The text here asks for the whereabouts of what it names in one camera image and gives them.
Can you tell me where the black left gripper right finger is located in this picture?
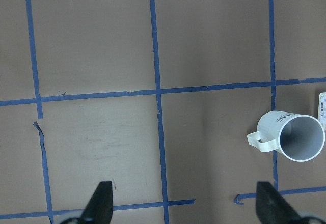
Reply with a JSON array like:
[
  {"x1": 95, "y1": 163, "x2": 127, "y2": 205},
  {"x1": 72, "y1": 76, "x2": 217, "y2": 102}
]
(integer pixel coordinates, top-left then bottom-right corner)
[{"x1": 255, "y1": 181, "x2": 326, "y2": 224}]

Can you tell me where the blue white milk carton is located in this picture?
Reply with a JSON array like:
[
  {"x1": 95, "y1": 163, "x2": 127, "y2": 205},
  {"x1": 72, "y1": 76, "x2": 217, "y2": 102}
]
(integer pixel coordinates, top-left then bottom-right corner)
[{"x1": 318, "y1": 92, "x2": 326, "y2": 130}]

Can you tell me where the white ceramic mug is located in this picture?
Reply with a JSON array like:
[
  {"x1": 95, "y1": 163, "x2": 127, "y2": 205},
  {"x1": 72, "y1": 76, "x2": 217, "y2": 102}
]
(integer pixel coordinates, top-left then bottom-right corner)
[{"x1": 247, "y1": 110, "x2": 325, "y2": 162}]

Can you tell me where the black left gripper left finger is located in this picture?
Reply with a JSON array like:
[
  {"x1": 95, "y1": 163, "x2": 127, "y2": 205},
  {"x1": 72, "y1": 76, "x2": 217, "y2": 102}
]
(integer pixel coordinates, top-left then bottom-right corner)
[{"x1": 77, "y1": 181, "x2": 114, "y2": 224}]

